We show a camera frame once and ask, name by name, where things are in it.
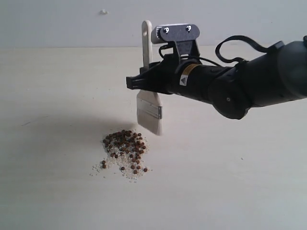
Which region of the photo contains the white paint brush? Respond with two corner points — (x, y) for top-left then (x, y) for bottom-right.
(136, 20), (162, 136)

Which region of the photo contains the white wall hook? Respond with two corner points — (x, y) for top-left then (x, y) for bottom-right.
(99, 9), (108, 15)

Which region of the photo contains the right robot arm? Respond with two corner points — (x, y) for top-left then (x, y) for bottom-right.
(126, 35), (307, 120)

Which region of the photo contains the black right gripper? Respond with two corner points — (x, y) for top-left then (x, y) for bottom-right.
(126, 40), (213, 104)

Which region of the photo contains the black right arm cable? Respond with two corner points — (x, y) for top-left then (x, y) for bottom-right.
(158, 35), (272, 69)

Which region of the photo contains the pile of beans and grains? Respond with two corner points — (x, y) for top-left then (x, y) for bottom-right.
(89, 129), (150, 183)

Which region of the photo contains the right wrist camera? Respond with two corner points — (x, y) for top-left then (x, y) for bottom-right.
(151, 23), (200, 44)

